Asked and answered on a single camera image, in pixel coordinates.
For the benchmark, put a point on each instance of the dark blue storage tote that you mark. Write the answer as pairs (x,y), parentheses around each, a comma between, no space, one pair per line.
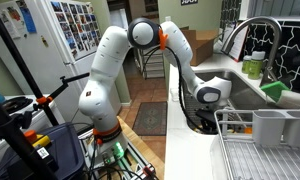
(63,150)

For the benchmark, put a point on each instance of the window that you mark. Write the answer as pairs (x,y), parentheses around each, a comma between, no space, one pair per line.
(276,8)

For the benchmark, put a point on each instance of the white stove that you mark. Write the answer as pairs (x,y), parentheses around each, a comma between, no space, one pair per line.
(40,116)

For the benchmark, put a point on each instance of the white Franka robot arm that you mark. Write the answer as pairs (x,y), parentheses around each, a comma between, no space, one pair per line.
(106,66)

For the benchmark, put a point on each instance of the yellow and orange emergency stop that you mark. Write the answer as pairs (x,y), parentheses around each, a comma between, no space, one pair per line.
(36,139)

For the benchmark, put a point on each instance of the fridge photo collage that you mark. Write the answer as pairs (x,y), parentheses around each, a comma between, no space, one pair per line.
(73,26)

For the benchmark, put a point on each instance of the white light switch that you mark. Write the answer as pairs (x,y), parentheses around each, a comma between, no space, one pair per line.
(168,19)

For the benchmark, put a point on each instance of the short green soap bottle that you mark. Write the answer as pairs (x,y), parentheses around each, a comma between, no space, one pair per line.
(246,65)

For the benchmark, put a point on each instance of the curved steel faucet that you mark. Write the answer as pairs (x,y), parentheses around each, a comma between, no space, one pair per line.
(273,50)

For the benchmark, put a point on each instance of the tall green soap bottle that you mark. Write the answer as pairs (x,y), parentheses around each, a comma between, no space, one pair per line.
(256,66)

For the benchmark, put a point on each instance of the blue paper sheet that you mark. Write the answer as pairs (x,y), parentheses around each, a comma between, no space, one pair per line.
(29,20)

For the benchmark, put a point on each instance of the white refrigerator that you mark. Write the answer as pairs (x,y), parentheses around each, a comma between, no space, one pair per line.
(50,56)

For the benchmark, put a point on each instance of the framed paper clipboard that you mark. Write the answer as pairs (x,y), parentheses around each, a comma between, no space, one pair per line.
(238,46)

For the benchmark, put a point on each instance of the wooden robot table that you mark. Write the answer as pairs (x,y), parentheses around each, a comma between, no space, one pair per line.
(146,150)

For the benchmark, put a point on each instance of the white printed paper sheet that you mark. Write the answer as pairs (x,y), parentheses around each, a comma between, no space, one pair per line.
(10,21)

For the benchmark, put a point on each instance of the patterned floor rug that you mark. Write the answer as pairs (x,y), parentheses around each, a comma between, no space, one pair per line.
(150,118)

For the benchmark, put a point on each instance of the metal shoe rack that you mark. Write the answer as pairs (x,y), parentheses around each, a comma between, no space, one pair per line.
(153,68)

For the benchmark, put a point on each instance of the green sponge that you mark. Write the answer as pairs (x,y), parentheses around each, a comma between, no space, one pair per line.
(273,89)

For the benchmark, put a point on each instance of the white drainboard tray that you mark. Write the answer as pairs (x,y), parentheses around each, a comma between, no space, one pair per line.
(216,160)

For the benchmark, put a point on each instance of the stainless steel sink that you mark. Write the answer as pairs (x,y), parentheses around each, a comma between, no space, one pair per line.
(245,96)

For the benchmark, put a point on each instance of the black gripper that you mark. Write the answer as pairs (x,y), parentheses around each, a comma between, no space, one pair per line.
(208,120)

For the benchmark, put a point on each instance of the black tripod with orange clamp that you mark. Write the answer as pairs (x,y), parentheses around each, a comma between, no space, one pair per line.
(43,100)

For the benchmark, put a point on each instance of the small orange item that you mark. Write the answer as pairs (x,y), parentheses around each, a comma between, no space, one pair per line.
(248,130)

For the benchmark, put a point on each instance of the clear plastic cup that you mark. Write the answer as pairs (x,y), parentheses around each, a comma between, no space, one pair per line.
(174,95)

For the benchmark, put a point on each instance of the grey utensil caddy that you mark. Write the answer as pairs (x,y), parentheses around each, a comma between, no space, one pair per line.
(268,128)

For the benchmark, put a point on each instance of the thick black camera stand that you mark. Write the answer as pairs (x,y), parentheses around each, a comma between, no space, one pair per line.
(10,133)

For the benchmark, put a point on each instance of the cardboard box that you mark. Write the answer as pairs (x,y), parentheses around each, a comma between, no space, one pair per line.
(203,46)

